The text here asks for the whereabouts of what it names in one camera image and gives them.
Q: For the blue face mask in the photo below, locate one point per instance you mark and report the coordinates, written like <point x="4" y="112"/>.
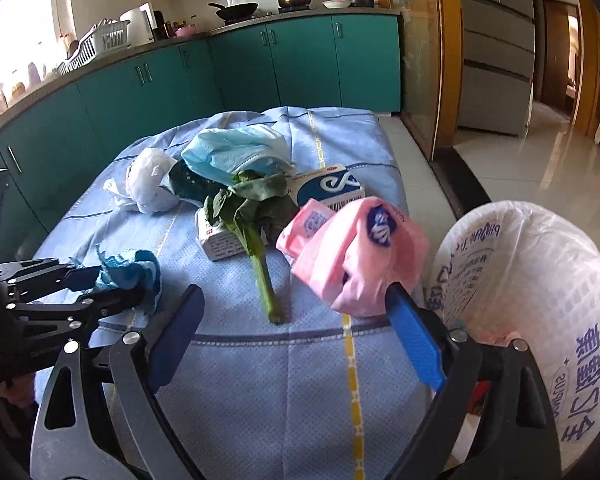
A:
<point x="230" y="152"/>

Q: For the pink plastic bag blue logo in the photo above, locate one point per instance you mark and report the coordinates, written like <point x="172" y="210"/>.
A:
<point x="340" y="260"/>

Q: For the pink bowl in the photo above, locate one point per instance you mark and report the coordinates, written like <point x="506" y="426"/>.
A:
<point x="185" y="31"/>

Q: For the bright kitchen window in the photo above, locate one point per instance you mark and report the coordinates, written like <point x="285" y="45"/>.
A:
<point x="15" y="25"/>

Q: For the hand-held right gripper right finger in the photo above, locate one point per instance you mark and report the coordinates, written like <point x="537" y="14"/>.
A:
<point x="415" y="340"/>

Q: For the dark green patterned packet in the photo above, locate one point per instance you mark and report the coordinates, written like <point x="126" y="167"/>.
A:
<point x="187" y="185"/>

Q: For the person's left hand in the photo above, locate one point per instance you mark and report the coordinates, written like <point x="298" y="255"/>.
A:
<point x="15" y="390"/>

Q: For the teal lower kitchen cabinets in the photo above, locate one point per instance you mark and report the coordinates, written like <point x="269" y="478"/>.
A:
<point x="280" y="70"/>

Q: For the bin with white plastic liner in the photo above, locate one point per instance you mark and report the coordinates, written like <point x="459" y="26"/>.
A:
<point x="555" y="285"/>

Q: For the white countertop appliance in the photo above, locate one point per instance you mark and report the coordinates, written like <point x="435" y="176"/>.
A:
<point x="137" y="25"/>

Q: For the black wok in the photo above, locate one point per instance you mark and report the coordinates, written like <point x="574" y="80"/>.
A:
<point x="237" y="10"/>

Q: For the white plastic bag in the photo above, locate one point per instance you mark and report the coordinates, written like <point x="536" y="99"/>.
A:
<point x="150" y="180"/>

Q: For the black gas stove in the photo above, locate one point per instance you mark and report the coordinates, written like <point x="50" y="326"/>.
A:
<point x="270" y="14"/>

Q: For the white bowl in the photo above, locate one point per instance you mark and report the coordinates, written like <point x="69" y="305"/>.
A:
<point x="337" y="4"/>

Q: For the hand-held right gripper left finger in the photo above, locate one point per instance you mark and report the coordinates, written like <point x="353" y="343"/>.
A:
<point x="172" y="345"/>

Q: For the brown interior door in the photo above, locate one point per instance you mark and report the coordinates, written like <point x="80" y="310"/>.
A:
<point x="555" y="60"/>

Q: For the teal and white wrapper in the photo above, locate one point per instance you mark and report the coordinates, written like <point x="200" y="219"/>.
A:
<point x="130" y="270"/>

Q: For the wooden framed glass sliding door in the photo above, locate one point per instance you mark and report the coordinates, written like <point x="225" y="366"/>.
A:
<point x="420" y="60"/>

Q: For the white dish rack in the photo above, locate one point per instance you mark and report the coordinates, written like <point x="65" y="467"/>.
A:
<point x="92" y="47"/>

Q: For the blue checked tablecloth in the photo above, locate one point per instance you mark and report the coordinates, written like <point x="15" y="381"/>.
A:
<point x="280" y="410"/>

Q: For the green leafy vegetable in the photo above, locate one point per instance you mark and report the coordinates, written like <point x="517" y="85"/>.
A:
<point x="245" y="210"/>

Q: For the silver refrigerator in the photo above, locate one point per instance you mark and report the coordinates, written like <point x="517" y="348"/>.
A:
<point x="495" y="60"/>

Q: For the grey kitchen countertop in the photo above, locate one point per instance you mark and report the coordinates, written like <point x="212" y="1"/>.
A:
<point x="80" y="67"/>

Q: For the white and blue carton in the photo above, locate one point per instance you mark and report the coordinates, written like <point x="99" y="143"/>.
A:
<point x="330" y="187"/>

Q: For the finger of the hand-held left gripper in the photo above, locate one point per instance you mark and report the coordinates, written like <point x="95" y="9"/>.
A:
<point x="85" y="277"/>
<point x="105" y="305"/>

